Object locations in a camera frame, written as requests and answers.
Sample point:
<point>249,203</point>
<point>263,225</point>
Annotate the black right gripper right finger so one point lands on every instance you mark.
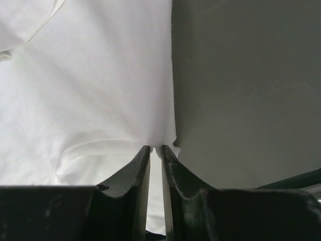
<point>194,210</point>

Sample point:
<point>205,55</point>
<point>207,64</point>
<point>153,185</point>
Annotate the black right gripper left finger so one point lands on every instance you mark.
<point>115,209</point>

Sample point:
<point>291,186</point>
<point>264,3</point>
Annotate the white t-shirt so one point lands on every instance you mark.
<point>84,85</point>

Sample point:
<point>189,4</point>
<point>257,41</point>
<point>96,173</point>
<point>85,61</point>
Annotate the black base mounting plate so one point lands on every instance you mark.
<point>309,182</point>

